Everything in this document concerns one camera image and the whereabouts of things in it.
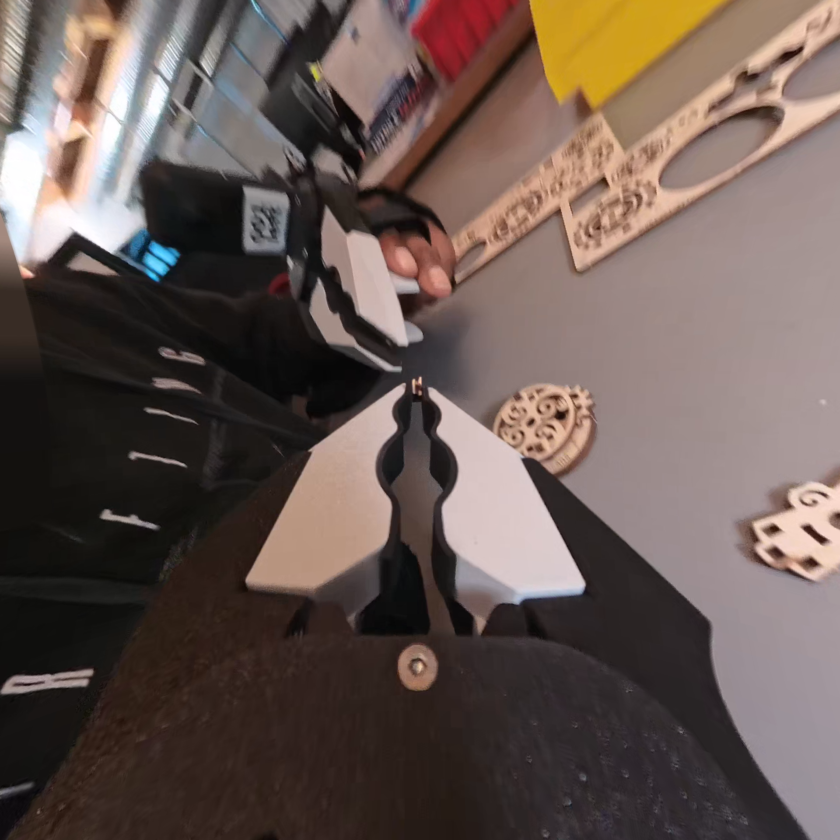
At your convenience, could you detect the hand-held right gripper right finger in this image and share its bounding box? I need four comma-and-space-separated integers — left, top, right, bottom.
420, 386, 587, 627

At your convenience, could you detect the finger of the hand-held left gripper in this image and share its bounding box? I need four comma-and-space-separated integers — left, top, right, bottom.
320, 210, 425, 350
298, 266, 403, 374

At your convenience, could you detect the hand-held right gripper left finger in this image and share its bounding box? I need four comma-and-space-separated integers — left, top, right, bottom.
246, 385, 414, 621

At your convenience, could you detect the round wooden gear assembly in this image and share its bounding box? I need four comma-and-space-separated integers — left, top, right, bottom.
492, 384, 598, 476

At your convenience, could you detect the ornate wooden cross piece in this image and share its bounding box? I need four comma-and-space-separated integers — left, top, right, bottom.
748, 469, 840, 584

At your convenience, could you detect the wooden sheet with round holes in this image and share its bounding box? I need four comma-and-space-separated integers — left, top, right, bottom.
564, 0, 840, 273

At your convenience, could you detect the person's left hand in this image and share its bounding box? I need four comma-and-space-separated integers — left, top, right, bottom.
379, 223, 458, 306

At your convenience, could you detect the person's black hoodie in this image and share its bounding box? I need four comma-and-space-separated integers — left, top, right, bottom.
0, 262, 395, 840

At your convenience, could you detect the wooden sheet with large gears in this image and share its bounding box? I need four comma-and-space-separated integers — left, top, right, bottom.
451, 113, 626, 284

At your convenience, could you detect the yellow plastic bin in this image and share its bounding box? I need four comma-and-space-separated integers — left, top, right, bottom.
528, 0, 736, 109

